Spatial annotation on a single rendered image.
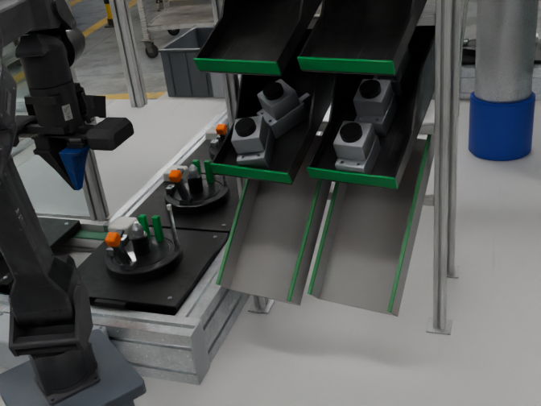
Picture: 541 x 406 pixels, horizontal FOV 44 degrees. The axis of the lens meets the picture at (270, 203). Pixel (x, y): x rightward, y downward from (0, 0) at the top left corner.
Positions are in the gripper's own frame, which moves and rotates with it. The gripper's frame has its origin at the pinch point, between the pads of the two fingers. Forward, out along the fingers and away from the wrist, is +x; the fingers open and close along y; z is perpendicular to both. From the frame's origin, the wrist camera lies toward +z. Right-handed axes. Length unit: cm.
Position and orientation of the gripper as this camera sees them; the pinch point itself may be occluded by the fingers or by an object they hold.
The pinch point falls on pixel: (72, 167)
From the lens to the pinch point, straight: 97.7
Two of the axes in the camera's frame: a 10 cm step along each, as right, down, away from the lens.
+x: 1.0, 8.8, 4.6
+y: -9.4, -0.6, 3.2
